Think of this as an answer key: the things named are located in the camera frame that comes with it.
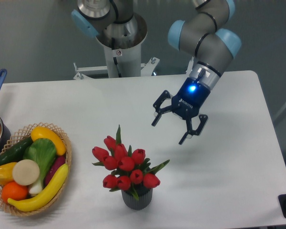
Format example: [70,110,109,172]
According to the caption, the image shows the yellow squash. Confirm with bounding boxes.
[31,126,66,156]

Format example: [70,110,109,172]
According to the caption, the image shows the red tulip bouquet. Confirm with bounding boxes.
[92,127,170,192]

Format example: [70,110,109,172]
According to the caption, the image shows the beige round disc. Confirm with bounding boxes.
[12,159,40,186]

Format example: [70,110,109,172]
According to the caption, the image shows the dark green cucumber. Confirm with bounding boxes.
[0,137,33,166]

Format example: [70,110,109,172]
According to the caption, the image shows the dark grey ribbed vase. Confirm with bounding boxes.
[121,184,153,210]

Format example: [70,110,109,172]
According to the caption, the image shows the green bok choy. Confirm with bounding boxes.
[23,138,56,197]

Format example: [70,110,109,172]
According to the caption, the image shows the yellow bell pepper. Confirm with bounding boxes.
[0,162,17,186]

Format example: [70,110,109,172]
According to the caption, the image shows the orange fruit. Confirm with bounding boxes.
[1,181,28,204]

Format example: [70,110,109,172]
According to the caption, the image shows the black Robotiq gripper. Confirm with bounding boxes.
[152,77,211,145]

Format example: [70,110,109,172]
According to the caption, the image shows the purple sweet potato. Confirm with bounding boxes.
[44,156,65,187]

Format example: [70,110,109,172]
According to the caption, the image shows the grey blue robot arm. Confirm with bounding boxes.
[71,0,242,139]

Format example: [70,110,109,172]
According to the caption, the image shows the yellow banana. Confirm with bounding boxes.
[8,164,69,212]

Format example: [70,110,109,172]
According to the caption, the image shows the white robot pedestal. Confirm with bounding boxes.
[71,10,160,78]

